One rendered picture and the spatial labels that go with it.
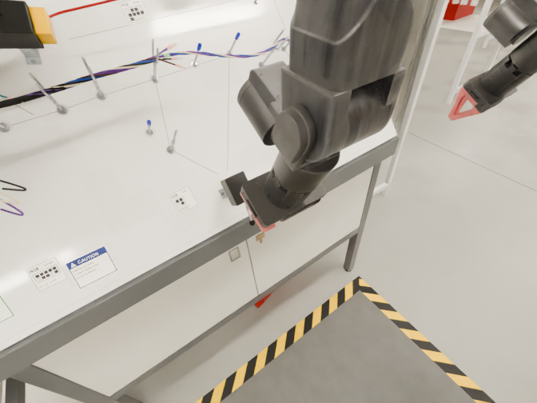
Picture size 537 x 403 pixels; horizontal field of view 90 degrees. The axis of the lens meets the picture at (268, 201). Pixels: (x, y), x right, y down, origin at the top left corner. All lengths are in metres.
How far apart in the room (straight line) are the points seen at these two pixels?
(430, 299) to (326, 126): 1.52
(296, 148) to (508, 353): 1.57
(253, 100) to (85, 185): 0.45
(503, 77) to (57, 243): 0.89
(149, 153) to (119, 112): 0.10
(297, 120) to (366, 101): 0.05
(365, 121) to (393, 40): 0.05
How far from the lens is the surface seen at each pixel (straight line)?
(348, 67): 0.18
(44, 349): 0.75
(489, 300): 1.80
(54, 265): 0.68
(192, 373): 1.47
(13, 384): 1.01
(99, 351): 0.89
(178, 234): 0.65
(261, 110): 0.29
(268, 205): 0.34
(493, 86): 0.69
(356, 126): 0.21
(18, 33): 0.63
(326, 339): 1.44
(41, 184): 0.67
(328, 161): 0.27
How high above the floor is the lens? 1.36
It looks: 44 degrees down
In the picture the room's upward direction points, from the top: 6 degrees counter-clockwise
